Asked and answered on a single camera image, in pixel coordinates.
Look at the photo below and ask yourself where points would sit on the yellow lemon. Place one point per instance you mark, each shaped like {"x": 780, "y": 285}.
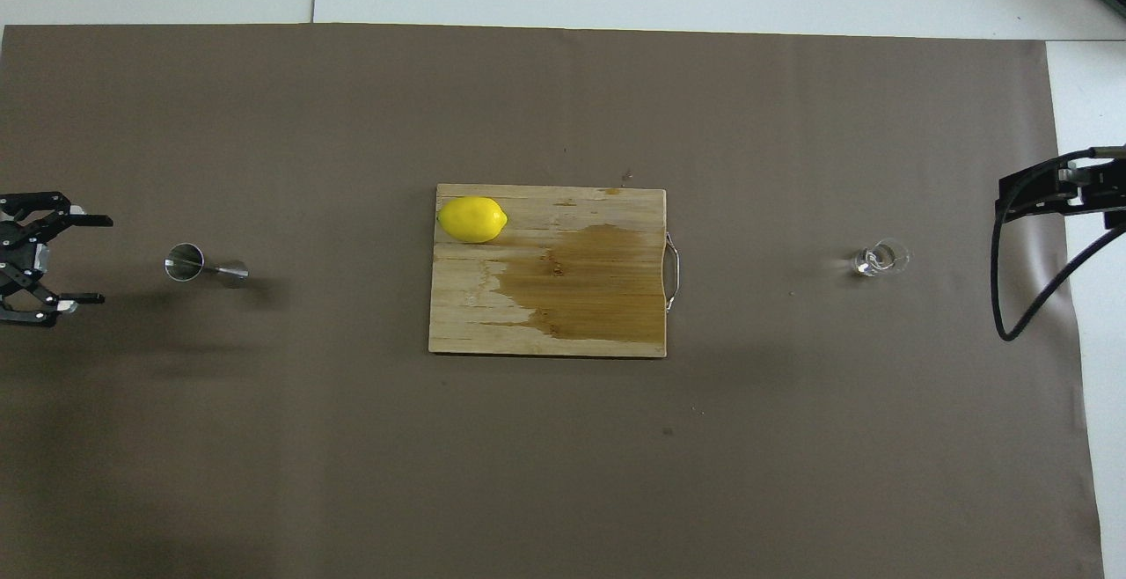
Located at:
{"x": 472, "y": 219}

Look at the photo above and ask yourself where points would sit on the small clear glass cup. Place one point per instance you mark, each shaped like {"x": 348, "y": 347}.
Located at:
{"x": 880, "y": 258}

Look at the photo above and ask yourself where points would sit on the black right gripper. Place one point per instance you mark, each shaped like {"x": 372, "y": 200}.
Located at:
{"x": 1104, "y": 194}

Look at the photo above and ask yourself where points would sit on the wooden cutting board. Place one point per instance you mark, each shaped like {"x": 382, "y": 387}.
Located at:
{"x": 563, "y": 315}

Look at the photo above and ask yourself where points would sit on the brown paper table mat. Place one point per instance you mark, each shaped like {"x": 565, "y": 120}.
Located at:
{"x": 352, "y": 438}

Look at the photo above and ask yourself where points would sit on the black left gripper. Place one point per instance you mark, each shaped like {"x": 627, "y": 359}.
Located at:
{"x": 13, "y": 258}

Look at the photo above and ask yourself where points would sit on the steel double jigger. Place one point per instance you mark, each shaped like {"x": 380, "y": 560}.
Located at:
{"x": 185, "y": 262}

